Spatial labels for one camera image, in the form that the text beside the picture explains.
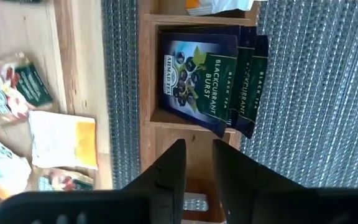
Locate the brown vanilla cinnamon tea bag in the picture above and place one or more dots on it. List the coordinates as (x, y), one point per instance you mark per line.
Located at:
(17, 90)
(64, 182)

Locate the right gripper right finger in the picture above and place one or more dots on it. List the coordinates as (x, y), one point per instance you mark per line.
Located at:
(291, 208)

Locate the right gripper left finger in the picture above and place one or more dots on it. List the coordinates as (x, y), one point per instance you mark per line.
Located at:
(120, 208)

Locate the grey woven placemat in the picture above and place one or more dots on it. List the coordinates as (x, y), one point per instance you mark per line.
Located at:
(322, 93)

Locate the dark blue blackcurrant tea bag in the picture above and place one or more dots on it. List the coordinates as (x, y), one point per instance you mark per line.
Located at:
(197, 81)
(261, 77)
(245, 62)

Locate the wooden three-compartment tea box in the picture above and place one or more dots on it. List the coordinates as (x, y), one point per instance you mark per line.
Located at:
(148, 77)

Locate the white orange Tazo tea bag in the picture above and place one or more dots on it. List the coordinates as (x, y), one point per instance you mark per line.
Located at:
(61, 140)
(222, 6)
(2, 165)

